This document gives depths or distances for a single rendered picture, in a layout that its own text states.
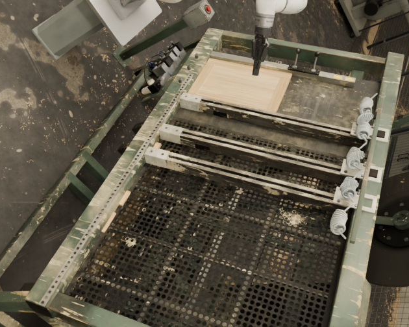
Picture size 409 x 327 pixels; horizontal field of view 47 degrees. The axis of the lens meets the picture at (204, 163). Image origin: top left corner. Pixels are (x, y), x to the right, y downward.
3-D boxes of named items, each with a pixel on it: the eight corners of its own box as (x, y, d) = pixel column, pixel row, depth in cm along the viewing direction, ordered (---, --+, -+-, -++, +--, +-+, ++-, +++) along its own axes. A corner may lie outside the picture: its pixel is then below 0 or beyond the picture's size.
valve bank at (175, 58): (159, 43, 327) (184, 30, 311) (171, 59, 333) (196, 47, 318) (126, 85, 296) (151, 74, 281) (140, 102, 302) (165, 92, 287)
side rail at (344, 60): (224, 43, 337) (224, 30, 329) (382, 71, 307) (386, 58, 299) (221, 47, 334) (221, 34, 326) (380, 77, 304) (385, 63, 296)
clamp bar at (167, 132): (166, 130, 270) (161, 98, 252) (378, 181, 238) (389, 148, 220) (159, 141, 264) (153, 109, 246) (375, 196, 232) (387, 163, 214)
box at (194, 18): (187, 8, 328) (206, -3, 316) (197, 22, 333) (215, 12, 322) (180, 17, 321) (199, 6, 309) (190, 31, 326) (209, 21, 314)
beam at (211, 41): (209, 40, 341) (208, 26, 333) (224, 43, 338) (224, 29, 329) (31, 310, 205) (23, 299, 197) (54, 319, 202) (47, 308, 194)
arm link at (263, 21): (263, 15, 215) (261, 28, 217) (278, 15, 220) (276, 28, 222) (251, 12, 222) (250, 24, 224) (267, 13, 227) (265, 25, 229)
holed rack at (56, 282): (189, 74, 297) (188, 73, 296) (193, 74, 296) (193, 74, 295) (38, 304, 195) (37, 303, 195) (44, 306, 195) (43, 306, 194)
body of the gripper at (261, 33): (251, 24, 224) (248, 43, 228) (261, 27, 218) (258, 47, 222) (263, 24, 228) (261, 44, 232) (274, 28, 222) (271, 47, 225)
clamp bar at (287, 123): (185, 99, 288) (182, 67, 270) (384, 143, 255) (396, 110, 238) (178, 109, 282) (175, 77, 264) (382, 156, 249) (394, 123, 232)
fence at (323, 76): (212, 56, 318) (211, 50, 315) (354, 82, 292) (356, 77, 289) (210, 60, 315) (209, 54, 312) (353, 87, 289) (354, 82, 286)
